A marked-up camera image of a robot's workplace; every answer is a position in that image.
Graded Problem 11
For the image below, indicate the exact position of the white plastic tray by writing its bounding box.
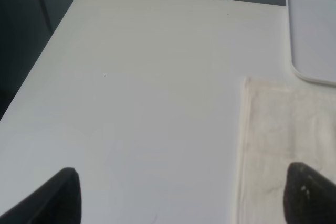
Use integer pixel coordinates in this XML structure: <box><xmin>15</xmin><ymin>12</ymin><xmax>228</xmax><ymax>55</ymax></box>
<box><xmin>286</xmin><ymin>0</ymin><xmax>335</xmax><ymax>86</ymax></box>

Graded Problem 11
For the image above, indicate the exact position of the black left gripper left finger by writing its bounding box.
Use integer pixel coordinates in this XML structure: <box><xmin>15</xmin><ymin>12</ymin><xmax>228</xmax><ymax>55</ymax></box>
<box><xmin>1</xmin><ymin>167</ymin><xmax>82</xmax><ymax>223</ymax></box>

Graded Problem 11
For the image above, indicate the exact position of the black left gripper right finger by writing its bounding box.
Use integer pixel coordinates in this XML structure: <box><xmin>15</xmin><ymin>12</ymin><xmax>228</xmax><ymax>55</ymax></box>
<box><xmin>285</xmin><ymin>162</ymin><xmax>335</xmax><ymax>223</ymax></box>

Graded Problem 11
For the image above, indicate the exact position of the cream white towel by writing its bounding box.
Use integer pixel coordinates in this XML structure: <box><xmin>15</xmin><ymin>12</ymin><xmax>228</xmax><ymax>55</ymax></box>
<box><xmin>233</xmin><ymin>78</ymin><xmax>335</xmax><ymax>223</ymax></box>

